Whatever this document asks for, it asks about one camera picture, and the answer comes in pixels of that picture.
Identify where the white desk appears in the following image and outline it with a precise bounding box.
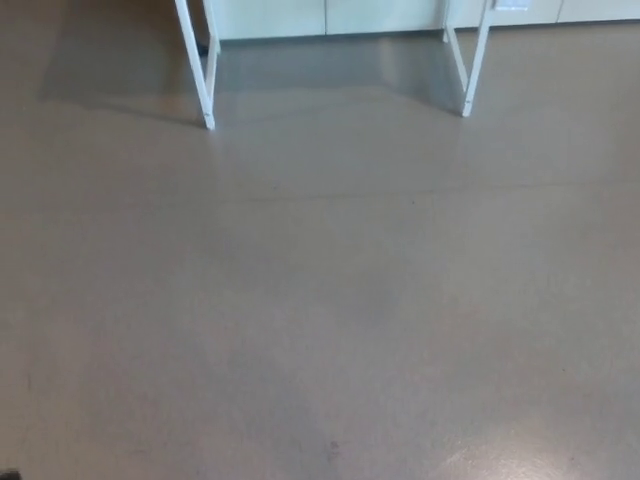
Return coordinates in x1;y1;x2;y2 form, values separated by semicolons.
174;0;497;131

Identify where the white cabinet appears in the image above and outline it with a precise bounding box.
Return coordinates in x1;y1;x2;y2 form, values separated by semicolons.
198;0;640;37

